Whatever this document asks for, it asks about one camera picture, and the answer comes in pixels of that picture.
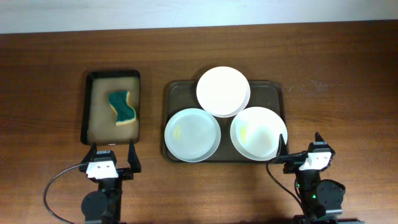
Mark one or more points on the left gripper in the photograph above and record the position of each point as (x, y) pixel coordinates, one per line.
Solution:
(134, 162)

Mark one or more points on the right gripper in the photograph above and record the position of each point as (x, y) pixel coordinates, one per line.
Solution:
(294, 163)

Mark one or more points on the green yellow sponge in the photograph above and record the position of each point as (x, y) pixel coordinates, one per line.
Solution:
(119, 103)

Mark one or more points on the pale blue plate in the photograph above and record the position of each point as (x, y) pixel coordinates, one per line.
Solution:
(192, 135)

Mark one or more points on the white top plate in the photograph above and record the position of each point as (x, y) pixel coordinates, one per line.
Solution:
(223, 91)

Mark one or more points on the white plate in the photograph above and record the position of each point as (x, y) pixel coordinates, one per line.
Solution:
(223, 91)
(256, 133)

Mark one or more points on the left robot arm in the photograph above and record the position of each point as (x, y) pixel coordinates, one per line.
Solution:
(104, 205)

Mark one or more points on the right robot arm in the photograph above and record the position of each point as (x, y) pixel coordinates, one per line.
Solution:
(319, 199)

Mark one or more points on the dark brown serving tray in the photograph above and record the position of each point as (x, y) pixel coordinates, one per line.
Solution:
(181, 95)

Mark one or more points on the black soapy water tub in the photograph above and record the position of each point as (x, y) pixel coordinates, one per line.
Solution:
(99, 120)

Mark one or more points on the white right plate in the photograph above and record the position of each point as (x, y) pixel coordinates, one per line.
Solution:
(256, 133)

